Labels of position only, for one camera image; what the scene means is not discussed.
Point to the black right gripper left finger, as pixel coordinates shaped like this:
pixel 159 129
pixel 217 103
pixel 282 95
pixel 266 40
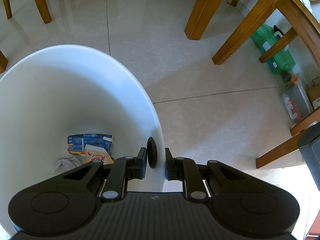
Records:
pixel 136 166

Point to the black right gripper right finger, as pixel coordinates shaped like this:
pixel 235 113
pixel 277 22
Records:
pixel 174 170

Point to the blue milk carton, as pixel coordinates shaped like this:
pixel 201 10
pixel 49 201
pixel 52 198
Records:
pixel 76 144

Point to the white plastic waste bin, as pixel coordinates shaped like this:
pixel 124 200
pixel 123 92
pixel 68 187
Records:
pixel 64 90

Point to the black round bin knob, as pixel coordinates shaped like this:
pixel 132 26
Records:
pixel 151 151

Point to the orange snack packet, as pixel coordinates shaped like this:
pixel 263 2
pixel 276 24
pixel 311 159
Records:
pixel 97 153

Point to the crumpled white tissue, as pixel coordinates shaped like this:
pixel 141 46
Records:
pixel 65 164

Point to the clear plastic storage box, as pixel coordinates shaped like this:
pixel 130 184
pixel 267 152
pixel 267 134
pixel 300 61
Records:
pixel 295 100

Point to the cardboard box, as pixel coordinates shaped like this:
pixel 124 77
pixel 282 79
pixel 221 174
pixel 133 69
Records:
pixel 314 93

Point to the wooden table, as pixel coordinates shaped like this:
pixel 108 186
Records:
pixel 303 24

